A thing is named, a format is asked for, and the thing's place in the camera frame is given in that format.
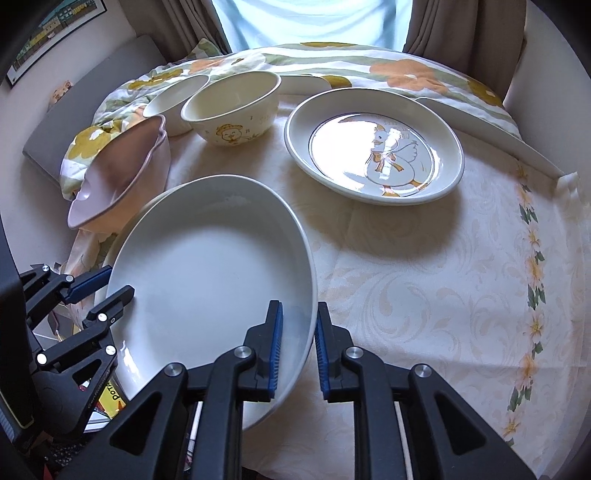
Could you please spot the cream bowl with duck print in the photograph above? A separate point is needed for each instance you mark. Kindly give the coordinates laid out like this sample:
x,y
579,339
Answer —
x,y
231,129

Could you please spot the framed picture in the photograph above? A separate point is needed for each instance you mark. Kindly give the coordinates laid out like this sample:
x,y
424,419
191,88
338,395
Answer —
x,y
51,32

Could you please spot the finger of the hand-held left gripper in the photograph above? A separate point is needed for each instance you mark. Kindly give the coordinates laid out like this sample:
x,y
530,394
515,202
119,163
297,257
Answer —
x,y
108,314
90,285

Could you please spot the brown curtain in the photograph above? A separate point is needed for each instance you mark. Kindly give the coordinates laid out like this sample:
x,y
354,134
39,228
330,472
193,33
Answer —
x,y
461,32
189,23

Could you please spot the duck print plate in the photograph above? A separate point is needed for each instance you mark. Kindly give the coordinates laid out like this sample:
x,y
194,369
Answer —
x,y
369,152

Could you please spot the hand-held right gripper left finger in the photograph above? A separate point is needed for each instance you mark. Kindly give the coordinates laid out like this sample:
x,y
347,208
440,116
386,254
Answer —
x,y
276,350

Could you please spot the floral cloth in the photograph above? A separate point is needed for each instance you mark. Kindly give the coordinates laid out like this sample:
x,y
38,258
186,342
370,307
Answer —
x,y
369,60

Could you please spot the cream patterned tablecloth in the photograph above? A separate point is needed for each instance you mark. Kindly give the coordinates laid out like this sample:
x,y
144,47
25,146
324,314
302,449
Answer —
x,y
415,277

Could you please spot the plain white bowl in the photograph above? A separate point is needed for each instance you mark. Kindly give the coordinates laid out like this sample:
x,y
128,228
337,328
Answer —
x,y
171,104

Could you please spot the long white plate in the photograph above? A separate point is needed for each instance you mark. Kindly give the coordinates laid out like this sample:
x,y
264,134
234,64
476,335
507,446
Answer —
x,y
485,129

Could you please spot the yellow book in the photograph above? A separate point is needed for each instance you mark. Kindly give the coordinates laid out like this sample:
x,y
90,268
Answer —
x,y
111,398

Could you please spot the sheer white curtain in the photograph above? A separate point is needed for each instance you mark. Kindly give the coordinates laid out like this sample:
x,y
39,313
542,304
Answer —
x,y
309,21

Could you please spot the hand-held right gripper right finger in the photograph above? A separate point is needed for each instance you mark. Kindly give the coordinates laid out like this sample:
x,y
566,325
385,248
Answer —
x,y
321,357

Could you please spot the large white plate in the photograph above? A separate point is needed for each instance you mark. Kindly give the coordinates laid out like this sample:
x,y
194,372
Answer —
x,y
207,286
121,233

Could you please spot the grey cushion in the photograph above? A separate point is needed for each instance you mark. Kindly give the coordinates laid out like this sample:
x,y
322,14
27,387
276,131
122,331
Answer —
x,y
69,115

